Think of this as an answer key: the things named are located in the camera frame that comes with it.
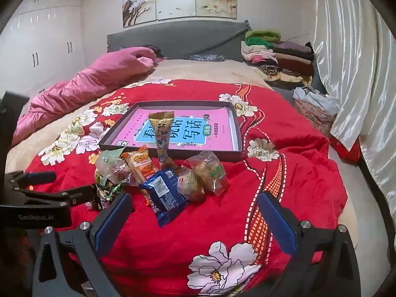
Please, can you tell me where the large blue snack packet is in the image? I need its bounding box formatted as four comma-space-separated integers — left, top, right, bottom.
139, 168, 190, 228

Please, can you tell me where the long golden snack packet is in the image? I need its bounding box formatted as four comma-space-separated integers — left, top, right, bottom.
148, 112, 176, 165

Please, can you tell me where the beige bed sheet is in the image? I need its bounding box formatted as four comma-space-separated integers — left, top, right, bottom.
4, 59, 276, 174

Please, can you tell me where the pink book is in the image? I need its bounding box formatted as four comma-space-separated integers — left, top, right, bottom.
116, 107, 239, 152

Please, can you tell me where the pile of folded clothes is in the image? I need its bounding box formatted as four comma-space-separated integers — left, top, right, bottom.
241, 29, 316, 82

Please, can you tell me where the red floral blanket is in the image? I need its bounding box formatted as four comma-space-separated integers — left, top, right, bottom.
23, 79, 348, 297

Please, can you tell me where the dark patterned pillow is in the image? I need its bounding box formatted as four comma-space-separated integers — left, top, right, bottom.
189, 54, 225, 62

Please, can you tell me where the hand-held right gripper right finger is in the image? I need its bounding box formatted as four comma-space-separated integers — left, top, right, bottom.
257, 192, 362, 297

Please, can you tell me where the floral fabric bag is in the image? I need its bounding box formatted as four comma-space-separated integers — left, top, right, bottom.
292, 97, 339, 137

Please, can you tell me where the pink quilt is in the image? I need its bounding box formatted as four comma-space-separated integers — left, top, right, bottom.
12, 47, 158, 146

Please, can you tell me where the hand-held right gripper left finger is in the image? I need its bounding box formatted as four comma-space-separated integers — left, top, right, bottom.
32, 191, 135, 297

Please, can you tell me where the grey headboard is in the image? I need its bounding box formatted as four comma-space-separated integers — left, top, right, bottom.
107, 21, 252, 62

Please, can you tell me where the white satin curtain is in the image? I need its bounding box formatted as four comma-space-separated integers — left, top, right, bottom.
312, 0, 396, 205

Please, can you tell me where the clear packet reddish pastry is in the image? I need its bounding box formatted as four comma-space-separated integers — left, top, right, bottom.
94, 148, 132, 186

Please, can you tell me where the dark purple cloth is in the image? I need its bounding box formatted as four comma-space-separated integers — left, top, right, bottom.
148, 46, 168, 64

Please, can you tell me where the light blue cloth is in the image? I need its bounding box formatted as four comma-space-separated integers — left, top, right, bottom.
293, 87, 340, 113

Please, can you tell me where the white wardrobe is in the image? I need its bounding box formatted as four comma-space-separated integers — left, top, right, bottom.
0, 0, 87, 99

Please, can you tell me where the clear packet yellow pastry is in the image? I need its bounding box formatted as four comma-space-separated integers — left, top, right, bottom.
177, 166, 207, 204

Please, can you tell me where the red cloth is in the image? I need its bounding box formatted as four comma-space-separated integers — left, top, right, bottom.
329, 138, 361, 163

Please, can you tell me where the dark green candy packet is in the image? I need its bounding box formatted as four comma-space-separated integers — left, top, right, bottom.
93, 182, 124, 212

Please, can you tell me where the orange rice cake packet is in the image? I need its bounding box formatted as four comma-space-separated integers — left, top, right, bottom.
121, 145, 158, 186

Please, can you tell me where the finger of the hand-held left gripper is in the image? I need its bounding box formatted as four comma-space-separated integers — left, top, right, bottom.
19, 184, 99, 207
6, 171, 57, 190

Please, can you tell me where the dark shallow cardboard box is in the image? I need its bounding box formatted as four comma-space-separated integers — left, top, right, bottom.
98, 100, 242, 163

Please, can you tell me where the clear packet green label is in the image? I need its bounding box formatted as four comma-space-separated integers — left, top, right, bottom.
186, 150, 229, 197

